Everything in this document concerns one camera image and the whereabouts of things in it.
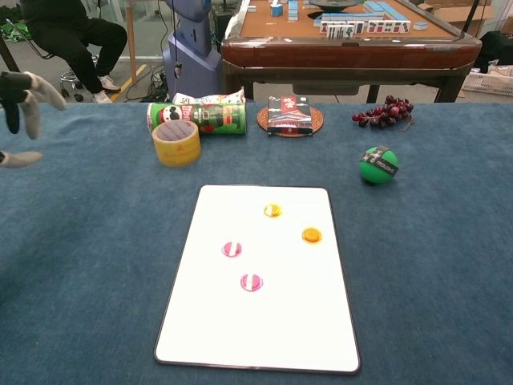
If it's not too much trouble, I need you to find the brown mahjong table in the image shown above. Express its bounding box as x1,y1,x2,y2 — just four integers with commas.
220,0,483,104

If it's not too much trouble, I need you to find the brown cardboard box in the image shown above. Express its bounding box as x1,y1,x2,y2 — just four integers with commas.
420,0,496,23

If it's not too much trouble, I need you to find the black floor cable bundle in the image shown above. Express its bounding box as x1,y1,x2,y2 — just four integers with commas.
126,63,169,103

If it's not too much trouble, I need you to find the pink disc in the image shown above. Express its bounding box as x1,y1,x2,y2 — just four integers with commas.
220,240,243,258
240,273,265,293

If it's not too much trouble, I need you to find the black bag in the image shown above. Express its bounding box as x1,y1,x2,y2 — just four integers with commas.
475,30,513,74

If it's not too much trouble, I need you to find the face-up mahjong tile row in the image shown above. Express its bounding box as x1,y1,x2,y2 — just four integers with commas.
319,19,412,35

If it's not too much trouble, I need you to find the dark red card box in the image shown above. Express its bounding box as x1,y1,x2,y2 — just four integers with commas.
267,95,315,136

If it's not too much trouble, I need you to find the dark wooden leg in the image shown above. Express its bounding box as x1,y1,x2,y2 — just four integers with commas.
0,38,21,73

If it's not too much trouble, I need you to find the green foliage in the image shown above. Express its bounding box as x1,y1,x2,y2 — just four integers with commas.
0,3,26,43

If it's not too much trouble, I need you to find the dark red grape bunch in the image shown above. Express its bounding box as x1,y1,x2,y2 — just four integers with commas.
351,95,415,130

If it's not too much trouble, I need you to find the brown woven coaster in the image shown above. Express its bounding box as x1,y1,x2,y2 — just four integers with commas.
256,105,325,139

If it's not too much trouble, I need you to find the white plastic basket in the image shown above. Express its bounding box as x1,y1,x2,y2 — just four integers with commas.
460,71,513,97

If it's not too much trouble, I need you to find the blue machine base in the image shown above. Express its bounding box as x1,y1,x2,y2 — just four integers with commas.
162,0,222,99

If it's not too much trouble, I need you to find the black chrome stool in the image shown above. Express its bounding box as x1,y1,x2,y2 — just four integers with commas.
6,18,101,103

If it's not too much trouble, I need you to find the wooden post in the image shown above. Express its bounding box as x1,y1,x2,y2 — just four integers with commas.
126,0,138,84

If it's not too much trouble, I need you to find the dark round dish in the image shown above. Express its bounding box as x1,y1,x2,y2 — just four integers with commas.
307,0,365,12

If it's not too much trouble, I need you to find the person in black trousers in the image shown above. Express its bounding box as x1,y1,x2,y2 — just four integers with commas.
19,0,128,104

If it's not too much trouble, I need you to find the yellow packing tape roll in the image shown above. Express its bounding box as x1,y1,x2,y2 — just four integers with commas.
151,120,202,168

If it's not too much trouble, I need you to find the upright mahjong tile row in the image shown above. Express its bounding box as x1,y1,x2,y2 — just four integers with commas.
326,23,357,41

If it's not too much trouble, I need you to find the white magnetic board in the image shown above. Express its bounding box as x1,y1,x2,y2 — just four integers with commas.
153,184,362,376

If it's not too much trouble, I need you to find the hanging black pendant cable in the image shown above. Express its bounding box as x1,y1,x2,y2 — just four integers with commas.
171,0,183,79

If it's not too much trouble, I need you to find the white snack bag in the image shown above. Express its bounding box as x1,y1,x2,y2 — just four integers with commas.
172,88,246,107

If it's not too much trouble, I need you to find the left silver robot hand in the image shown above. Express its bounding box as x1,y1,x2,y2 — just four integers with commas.
0,71,67,168

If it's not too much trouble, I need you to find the green ball with black strap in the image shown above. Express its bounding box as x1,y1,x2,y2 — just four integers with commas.
358,145,400,186

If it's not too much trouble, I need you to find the green Pringles can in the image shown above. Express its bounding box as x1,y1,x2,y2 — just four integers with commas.
146,102,248,136

